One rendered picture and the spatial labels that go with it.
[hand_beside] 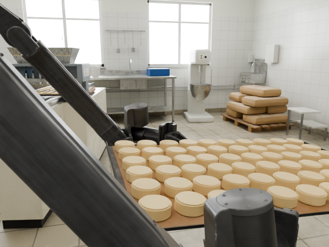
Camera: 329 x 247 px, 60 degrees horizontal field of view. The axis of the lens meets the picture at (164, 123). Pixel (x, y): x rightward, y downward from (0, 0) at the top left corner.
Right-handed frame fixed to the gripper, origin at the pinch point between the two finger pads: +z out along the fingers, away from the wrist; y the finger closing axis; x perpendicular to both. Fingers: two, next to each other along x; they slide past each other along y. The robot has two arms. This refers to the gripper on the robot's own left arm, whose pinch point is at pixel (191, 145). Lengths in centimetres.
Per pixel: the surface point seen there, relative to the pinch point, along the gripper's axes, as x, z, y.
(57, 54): -110, -179, -23
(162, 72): -416, -241, 4
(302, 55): -486, -5, -38
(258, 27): -592, -107, -97
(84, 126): -119, -156, 41
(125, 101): -412, -325, 69
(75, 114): -114, -163, 31
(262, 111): -440, -53, 59
